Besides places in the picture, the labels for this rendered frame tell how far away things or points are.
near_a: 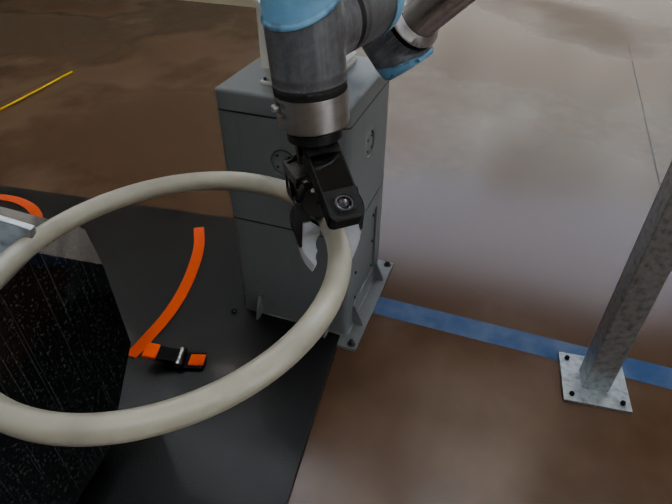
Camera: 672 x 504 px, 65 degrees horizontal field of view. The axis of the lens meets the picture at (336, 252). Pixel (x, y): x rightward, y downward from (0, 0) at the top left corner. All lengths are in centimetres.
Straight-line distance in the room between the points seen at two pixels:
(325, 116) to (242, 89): 89
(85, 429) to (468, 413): 134
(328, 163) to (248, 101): 86
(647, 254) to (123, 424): 132
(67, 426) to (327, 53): 45
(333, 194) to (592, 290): 175
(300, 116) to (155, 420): 36
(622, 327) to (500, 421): 45
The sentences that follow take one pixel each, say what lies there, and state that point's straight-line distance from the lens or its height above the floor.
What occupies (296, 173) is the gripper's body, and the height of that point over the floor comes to 104.
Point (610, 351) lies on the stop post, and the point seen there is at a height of 19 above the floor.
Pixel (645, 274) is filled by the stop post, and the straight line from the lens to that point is 160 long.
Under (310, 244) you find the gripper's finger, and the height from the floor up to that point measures 94.
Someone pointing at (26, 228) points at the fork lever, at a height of 96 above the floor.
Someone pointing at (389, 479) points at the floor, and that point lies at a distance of 158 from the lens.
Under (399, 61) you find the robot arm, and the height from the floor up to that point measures 95.
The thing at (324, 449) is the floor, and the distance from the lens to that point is 162.
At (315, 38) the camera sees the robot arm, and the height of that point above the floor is 122.
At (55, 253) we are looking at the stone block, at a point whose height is 68.
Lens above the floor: 139
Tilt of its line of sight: 38 degrees down
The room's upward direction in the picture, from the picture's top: straight up
